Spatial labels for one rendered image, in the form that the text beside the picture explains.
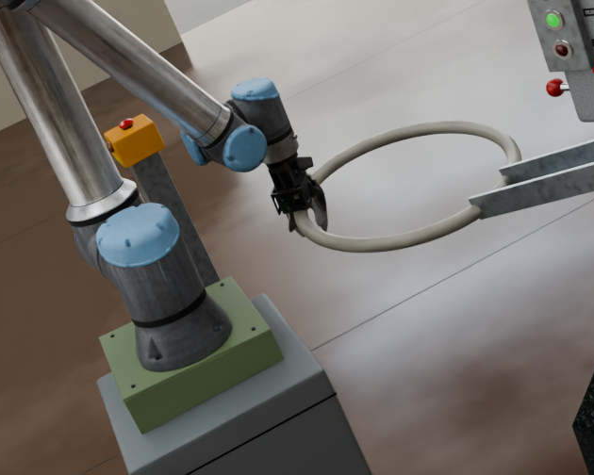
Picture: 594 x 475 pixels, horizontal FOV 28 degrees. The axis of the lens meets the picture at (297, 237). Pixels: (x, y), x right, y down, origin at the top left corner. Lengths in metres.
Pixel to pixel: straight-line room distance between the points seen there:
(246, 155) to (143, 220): 0.23
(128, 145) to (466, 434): 1.20
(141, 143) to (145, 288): 0.98
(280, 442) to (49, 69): 0.81
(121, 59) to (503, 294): 2.01
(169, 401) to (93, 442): 1.85
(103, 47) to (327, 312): 2.17
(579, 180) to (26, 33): 1.02
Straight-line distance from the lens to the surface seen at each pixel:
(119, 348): 2.39
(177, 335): 2.20
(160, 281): 2.16
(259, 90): 2.38
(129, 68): 2.14
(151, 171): 3.14
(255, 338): 2.22
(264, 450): 2.21
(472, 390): 3.46
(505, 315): 3.73
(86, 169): 2.28
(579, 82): 1.95
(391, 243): 2.28
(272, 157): 2.44
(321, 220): 2.54
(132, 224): 2.18
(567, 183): 2.15
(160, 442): 2.20
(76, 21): 2.11
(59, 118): 2.25
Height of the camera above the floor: 1.96
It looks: 25 degrees down
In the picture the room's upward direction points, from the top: 24 degrees counter-clockwise
